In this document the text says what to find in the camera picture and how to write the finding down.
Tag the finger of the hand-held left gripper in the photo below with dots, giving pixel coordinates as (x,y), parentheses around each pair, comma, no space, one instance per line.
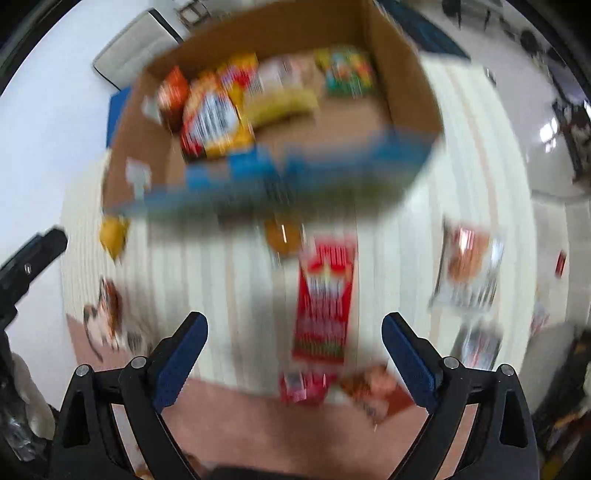
(39,254)

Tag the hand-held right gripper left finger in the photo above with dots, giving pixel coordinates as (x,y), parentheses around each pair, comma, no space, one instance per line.
(178,369)

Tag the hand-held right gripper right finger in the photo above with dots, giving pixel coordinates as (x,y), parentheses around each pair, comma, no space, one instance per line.
(413,369)

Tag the cardboard box with blue print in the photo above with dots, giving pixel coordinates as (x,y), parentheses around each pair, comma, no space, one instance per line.
(401,83)

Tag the brown and red snack packet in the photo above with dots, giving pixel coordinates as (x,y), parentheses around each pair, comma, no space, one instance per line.
(376,392)

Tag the silver snack packet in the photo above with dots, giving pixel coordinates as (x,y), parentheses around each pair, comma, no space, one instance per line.
(480,346)

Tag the striped blanket with cat print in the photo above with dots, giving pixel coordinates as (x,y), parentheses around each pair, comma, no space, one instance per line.
(221,277)

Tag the long red snack box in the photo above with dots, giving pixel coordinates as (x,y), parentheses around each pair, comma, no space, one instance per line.
(325,304)

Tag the small red snack packet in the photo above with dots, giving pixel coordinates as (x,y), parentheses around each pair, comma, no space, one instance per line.
(302,387)

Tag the clear packet with brown snack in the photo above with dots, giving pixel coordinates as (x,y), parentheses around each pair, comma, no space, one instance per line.
(468,267)

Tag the blue mat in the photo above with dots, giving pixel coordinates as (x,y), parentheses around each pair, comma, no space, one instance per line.
(117,115)

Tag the round orange snack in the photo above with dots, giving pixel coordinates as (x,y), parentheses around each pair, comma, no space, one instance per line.
(281,237)

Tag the tiny red packet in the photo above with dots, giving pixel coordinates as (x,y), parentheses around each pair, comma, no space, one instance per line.
(561,264)

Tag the dark red snack packet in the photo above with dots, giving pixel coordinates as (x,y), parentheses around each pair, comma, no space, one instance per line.
(173,97)

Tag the red and yellow snack packet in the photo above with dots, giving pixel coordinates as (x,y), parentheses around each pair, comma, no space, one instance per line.
(214,120)

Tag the white appliance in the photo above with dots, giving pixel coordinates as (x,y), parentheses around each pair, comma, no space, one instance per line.
(134,46)

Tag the pale yellow snack packet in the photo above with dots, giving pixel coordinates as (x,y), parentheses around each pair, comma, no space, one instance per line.
(281,106)

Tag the dark wooden furniture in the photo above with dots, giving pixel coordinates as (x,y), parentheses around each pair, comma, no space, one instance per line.
(577,134)

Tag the pale pink snack packet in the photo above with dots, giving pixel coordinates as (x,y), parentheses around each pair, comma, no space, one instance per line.
(281,74)

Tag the green colourful snack packet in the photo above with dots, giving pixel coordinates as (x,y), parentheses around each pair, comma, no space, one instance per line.
(348,71)

